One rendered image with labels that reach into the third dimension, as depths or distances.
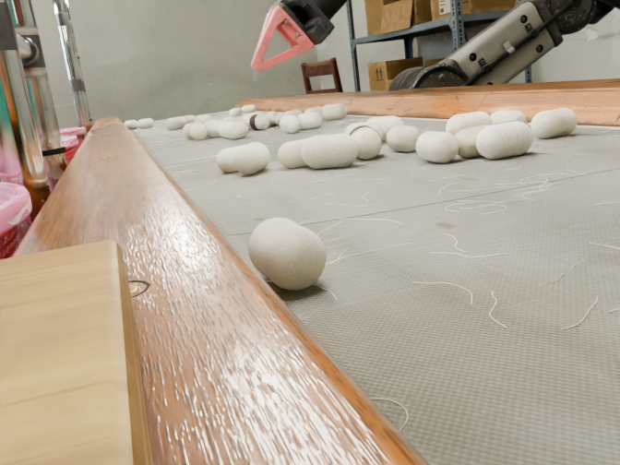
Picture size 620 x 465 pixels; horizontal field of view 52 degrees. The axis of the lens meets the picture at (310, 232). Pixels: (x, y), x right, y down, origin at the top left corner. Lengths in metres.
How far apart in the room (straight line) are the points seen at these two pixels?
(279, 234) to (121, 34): 5.13
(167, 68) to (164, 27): 0.32
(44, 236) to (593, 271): 0.15
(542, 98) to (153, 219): 0.43
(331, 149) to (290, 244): 0.23
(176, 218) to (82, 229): 0.03
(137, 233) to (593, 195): 0.18
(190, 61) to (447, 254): 5.18
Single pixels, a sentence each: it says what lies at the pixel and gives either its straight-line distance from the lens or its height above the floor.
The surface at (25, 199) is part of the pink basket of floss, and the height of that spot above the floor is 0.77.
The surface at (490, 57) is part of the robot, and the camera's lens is 1.19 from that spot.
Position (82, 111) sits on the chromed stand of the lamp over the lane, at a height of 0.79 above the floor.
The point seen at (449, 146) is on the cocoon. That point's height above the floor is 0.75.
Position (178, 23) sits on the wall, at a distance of 5.37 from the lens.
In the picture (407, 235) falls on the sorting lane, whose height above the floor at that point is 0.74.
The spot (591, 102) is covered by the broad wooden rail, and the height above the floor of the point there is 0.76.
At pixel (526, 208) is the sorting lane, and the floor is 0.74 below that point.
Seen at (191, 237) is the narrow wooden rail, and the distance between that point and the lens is 0.16.
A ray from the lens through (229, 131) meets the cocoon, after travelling 0.74.
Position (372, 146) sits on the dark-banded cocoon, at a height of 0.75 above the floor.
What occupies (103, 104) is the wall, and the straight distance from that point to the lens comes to 5.24.
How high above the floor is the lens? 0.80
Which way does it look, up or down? 14 degrees down
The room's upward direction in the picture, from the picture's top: 7 degrees counter-clockwise
